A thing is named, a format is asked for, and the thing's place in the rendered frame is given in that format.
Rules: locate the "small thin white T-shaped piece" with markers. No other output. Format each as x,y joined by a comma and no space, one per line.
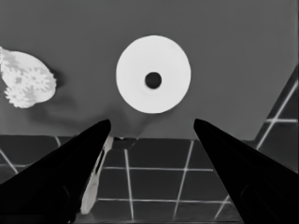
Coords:
88,193

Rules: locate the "small white toothed gear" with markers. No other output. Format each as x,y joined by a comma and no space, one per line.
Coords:
17,99
42,85

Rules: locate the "white round carrier with pins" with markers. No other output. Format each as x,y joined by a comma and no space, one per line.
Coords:
29,59

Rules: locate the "large thick white disc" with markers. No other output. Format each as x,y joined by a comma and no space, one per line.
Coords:
140,65

